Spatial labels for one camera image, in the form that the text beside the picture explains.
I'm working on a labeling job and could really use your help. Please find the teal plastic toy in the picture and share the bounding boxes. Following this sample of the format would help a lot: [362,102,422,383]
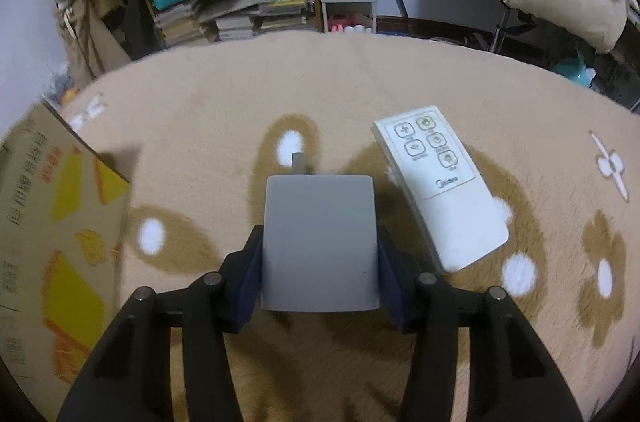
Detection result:
[552,55,598,88]

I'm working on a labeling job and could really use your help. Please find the small white remote control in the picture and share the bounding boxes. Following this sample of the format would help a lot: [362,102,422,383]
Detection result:
[371,105,511,274]

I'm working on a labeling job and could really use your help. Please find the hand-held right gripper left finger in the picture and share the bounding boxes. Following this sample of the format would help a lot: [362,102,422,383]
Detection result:
[56,225,266,422]

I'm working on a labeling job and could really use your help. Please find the large white charger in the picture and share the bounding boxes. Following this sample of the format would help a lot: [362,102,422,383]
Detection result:
[260,152,382,314]

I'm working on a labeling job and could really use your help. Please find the stack of old books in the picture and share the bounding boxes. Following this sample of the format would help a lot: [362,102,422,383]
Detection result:
[152,0,201,46]

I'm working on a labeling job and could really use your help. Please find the beige flower printed blanket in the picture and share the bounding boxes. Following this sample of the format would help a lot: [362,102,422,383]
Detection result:
[0,30,640,422]

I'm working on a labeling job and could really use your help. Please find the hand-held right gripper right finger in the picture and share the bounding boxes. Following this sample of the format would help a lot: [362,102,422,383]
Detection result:
[376,225,585,422]

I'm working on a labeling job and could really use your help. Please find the pile of magazines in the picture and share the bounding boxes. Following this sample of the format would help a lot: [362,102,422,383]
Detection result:
[200,0,311,42]

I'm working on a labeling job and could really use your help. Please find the dark hanging clothes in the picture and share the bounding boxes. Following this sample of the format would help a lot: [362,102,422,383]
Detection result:
[100,0,156,58]

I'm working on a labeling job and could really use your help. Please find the beige hanging coat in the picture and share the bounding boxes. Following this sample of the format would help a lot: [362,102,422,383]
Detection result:
[52,0,133,83]

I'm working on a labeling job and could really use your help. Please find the cardboard box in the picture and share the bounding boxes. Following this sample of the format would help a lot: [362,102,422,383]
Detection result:
[0,100,132,422]

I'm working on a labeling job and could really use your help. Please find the bag of plush toys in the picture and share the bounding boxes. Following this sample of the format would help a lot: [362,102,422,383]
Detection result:
[42,75,81,103]

